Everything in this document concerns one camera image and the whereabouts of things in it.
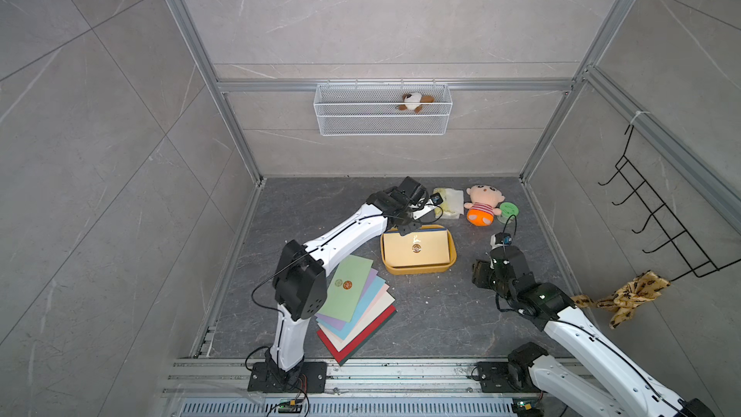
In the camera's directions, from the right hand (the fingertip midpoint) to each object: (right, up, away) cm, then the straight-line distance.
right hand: (482, 264), depth 80 cm
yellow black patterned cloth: (+30, -6, -12) cm, 33 cm away
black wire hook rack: (+38, +8, -19) cm, 43 cm away
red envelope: (-38, -24, -3) cm, 45 cm away
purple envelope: (-36, -11, +7) cm, 38 cm away
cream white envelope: (-28, -13, +6) cm, 31 cm away
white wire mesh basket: (-28, +50, +18) cm, 60 cm away
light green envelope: (-41, -9, +10) cm, 43 cm away
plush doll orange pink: (+9, +15, +22) cm, 28 cm away
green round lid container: (+18, +15, +23) cm, 33 cm away
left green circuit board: (-52, -34, -9) cm, 63 cm away
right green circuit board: (+7, -33, -10) cm, 36 cm away
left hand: (-20, +16, +6) cm, 26 cm away
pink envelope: (-33, -14, +4) cm, 36 cm away
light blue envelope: (-32, -11, +8) cm, 35 cm away
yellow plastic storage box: (-10, -4, +10) cm, 15 cm away
